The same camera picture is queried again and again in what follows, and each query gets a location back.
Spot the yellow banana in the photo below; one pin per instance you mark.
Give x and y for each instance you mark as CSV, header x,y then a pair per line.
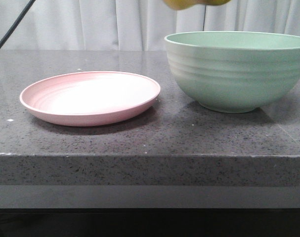
x,y
185,4

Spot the pink plate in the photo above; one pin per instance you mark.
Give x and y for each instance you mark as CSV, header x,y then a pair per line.
x,y
90,98

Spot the green bowl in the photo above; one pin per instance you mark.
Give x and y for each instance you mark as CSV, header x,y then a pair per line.
x,y
232,71

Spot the white curtain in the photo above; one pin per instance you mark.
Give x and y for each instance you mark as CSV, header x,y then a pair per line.
x,y
142,24

